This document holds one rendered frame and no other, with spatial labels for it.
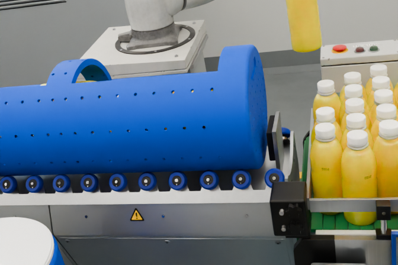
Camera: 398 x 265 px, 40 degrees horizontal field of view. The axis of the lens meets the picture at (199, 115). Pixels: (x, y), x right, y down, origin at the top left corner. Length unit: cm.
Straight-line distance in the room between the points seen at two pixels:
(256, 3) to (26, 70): 175
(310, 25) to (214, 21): 298
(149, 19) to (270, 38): 241
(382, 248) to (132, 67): 101
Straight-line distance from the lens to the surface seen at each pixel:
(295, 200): 110
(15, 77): 339
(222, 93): 114
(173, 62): 178
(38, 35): 321
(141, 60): 183
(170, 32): 194
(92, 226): 141
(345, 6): 415
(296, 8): 126
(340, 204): 114
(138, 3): 189
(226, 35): 425
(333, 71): 148
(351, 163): 111
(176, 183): 128
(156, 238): 137
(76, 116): 125
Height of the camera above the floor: 165
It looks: 26 degrees down
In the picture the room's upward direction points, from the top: 11 degrees counter-clockwise
